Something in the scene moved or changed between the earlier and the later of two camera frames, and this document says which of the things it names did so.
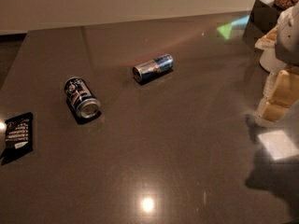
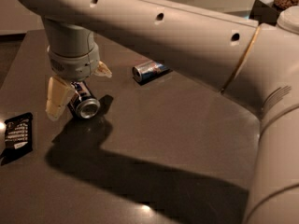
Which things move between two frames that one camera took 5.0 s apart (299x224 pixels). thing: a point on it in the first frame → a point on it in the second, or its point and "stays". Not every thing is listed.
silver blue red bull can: (156, 66) stays
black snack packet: (19, 133) stays
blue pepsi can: (80, 98) stays
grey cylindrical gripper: (288, 44) → (76, 66)
